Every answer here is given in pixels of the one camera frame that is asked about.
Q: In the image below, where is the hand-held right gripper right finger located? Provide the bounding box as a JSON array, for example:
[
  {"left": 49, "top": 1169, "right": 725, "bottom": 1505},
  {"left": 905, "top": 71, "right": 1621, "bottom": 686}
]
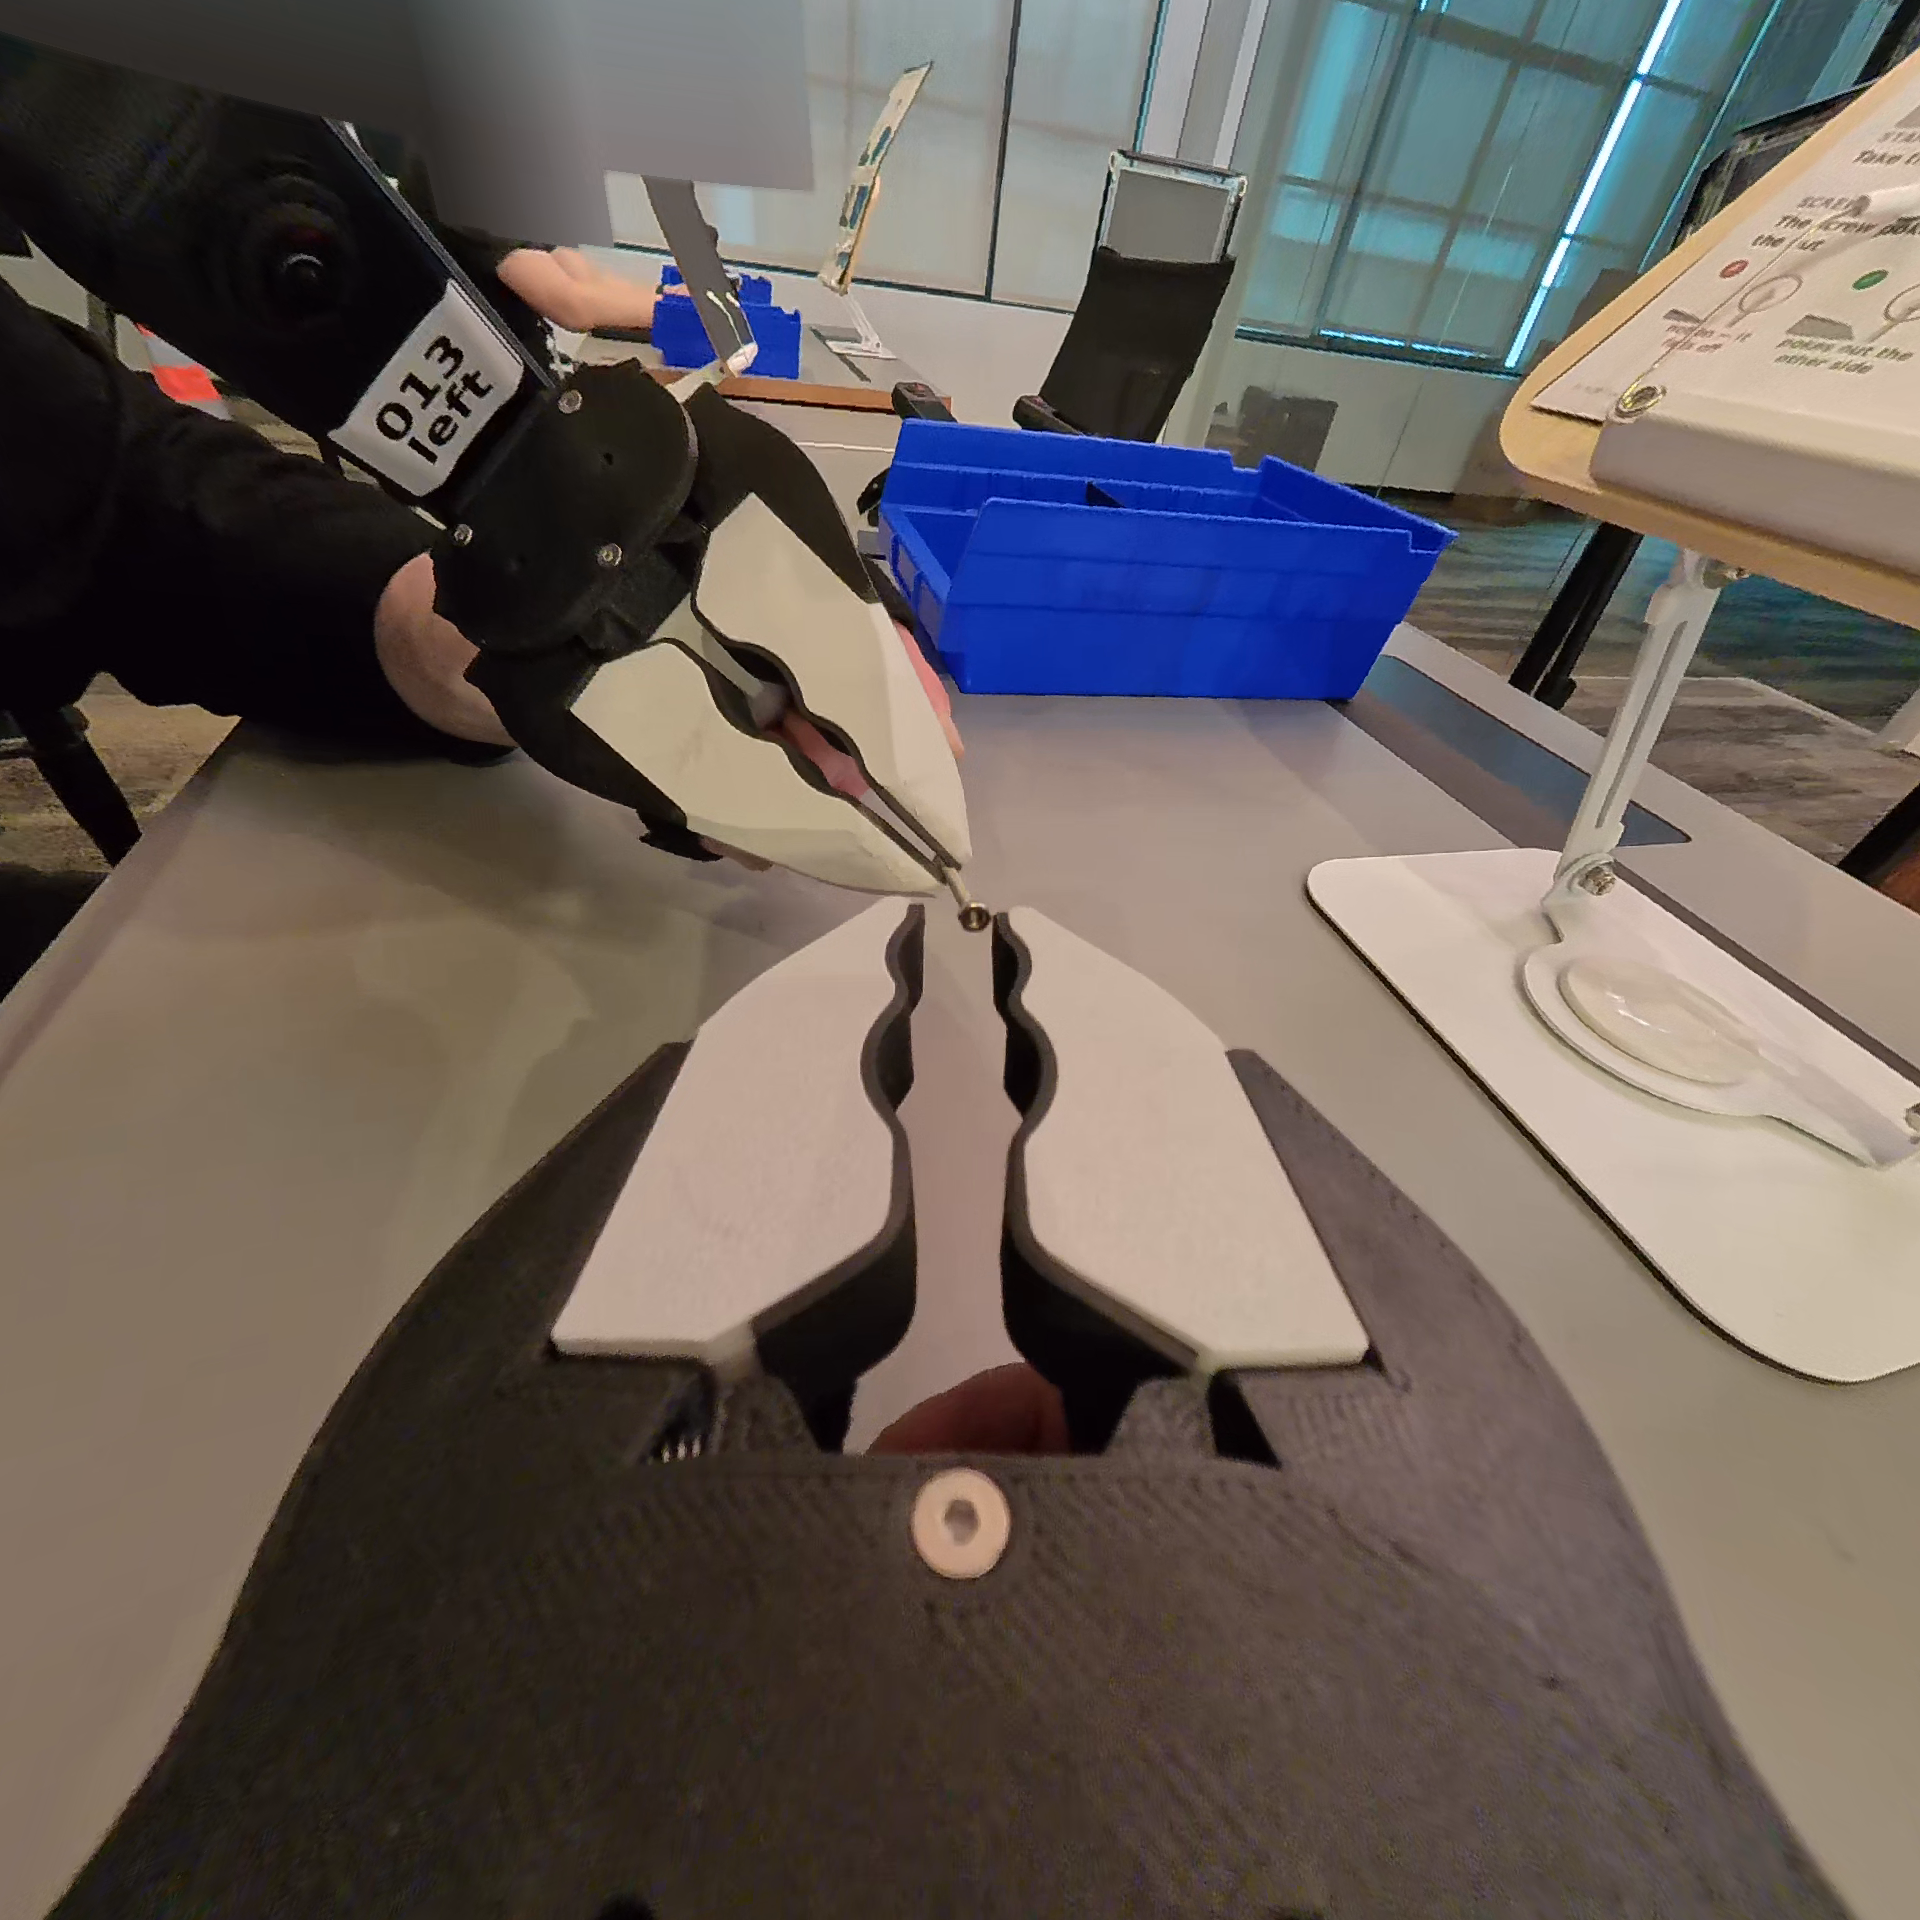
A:
[{"left": 991, "top": 900, "right": 1371, "bottom": 1377}]

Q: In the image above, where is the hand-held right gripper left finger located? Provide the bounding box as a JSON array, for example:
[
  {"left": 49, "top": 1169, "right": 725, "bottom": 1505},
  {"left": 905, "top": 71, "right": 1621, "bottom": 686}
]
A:
[{"left": 553, "top": 898, "right": 925, "bottom": 1382}]

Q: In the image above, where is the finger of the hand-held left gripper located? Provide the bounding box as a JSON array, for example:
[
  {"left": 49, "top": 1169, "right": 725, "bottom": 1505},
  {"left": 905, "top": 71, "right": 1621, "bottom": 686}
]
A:
[
  {"left": 687, "top": 388, "right": 974, "bottom": 878},
  {"left": 576, "top": 630, "right": 962, "bottom": 898}
]

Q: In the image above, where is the person's left forearm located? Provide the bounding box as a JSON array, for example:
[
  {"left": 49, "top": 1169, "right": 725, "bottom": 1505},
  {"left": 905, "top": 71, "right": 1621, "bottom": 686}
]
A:
[{"left": 0, "top": 284, "right": 445, "bottom": 739}]

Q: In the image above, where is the grey desk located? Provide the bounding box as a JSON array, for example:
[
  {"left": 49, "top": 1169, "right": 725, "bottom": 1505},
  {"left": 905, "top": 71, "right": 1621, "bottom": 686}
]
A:
[{"left": 0, "top": 619, "right": 1920, "bottom": 1920}]

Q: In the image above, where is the person's left hand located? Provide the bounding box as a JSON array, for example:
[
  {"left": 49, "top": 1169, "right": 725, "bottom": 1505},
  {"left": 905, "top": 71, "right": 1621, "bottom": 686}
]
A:
[{"left": 373, "top": 552, "right": 967, "bottom": 874}]

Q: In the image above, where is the wooden edged table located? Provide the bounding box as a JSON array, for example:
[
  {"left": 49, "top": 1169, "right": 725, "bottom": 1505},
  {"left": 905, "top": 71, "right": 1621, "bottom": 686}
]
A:
[{"left": 579, "top": 324, "right": 962, "bottom": 449}]

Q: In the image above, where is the small blue plastic bin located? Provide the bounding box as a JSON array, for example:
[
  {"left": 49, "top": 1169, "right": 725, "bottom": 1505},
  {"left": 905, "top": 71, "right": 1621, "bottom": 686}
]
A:
[{"left": 654, "top": 264, "right": 804, "bottom": 380}]

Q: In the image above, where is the large blue plastic bin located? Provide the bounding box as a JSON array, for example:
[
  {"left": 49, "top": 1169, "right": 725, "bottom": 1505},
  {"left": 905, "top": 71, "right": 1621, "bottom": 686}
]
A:
[{"left": 874, "top": 419, "right": 1461, "bottom": 703}]

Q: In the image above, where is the orange striped object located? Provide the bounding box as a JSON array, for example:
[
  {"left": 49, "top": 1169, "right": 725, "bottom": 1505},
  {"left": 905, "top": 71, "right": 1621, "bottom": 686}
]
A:
[{"left": 131, "top": 318, "right": 242, "bottom": 411}]

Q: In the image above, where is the black office chair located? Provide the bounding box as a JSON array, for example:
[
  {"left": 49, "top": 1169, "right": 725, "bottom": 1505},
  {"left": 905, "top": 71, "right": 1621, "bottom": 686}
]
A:
[{"left": 1016, "top": 244, "right": 1242, "bottom": 447}]

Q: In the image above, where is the display board on stand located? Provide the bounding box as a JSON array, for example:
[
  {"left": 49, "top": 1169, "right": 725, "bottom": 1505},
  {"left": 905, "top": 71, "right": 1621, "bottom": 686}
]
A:
[{"left": 814, "top": 63, "right": 935, "bottom": 358}]

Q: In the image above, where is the white framed panel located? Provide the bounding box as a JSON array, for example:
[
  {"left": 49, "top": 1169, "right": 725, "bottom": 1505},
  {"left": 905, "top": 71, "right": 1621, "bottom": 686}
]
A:
[{"left": 1103, "top": 150, "right": 1250, "bottom": 266}]

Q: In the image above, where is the black table leg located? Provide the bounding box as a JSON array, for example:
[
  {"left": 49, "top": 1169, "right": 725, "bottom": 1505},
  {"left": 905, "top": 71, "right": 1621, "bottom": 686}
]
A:
[{"left": 1509, "top": 524, "right": 1630, "bottom": 707}]

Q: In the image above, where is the wooden instruction board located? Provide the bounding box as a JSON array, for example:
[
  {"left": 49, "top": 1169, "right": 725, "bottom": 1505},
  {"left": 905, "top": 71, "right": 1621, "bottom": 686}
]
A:
[{"left": 1497, "top": 44, "right": 1920, "bottom": 609}]

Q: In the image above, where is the printed instruction sheet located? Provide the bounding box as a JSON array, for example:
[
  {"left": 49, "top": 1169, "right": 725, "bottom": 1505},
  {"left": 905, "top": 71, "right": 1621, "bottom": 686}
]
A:
[{"left": 1533, "top": 69, "right": 1920, "bottom": 438}]

